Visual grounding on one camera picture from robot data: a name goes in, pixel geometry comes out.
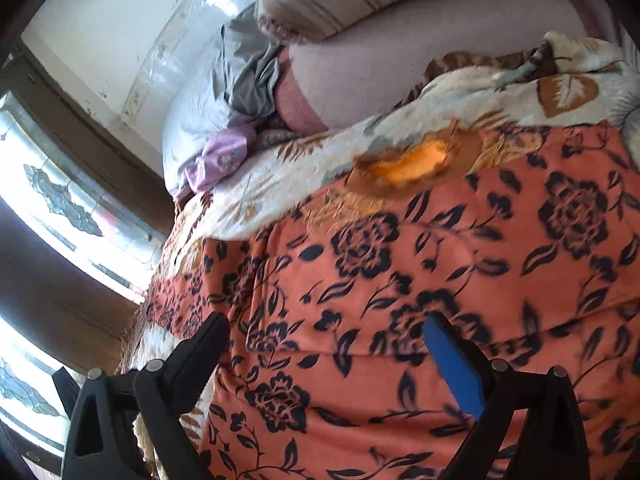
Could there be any purple floral cloth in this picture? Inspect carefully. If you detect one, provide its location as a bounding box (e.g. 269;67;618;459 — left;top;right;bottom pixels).
184;122;256;193

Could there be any grey cloth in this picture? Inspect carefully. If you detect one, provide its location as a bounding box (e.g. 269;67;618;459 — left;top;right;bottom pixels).
212;3;282;127

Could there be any cream leaf-pattern blanket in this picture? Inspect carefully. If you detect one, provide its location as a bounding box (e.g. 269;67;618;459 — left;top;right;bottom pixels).
117;30;640;480

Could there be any light blue pillow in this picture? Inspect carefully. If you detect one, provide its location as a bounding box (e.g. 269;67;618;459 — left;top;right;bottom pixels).
162;31;232;197

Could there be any orange black floral garment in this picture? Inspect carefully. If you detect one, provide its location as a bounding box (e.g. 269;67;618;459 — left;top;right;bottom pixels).
146;122;639;479

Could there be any window with patterned glass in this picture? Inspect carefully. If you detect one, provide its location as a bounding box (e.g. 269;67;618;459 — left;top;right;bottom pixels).
1;91;164;460

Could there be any pink mauve bed sheet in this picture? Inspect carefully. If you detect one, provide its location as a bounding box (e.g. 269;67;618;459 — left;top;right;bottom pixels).
274;0;616;134

